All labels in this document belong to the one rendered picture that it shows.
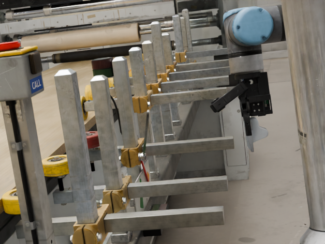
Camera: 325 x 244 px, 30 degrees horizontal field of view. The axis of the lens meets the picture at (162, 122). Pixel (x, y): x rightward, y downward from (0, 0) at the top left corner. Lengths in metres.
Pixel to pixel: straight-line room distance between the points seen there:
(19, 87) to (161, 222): 0.48
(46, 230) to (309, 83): 0.46
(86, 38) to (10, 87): 3.17
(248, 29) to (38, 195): 0.74
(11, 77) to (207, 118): 3.30
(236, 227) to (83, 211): 2.19
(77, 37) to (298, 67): 3.21
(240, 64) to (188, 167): 2.67
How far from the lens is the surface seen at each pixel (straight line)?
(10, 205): 1.28
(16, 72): 0.89
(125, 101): 1.66
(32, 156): 0.93
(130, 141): 1.68
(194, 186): 1.47
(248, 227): 3.34
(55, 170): 1.50
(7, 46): 0.90
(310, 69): 0.93
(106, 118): 1.41
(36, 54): 0.91
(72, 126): 1.17
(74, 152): 1.18
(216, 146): 1.70
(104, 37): 4.02
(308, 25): 0.93
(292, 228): 3.29
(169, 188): 1.48
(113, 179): 1.45
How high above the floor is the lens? 1.27
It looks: 12 degrees down
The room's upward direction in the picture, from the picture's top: 7 degrees counter-clockwise
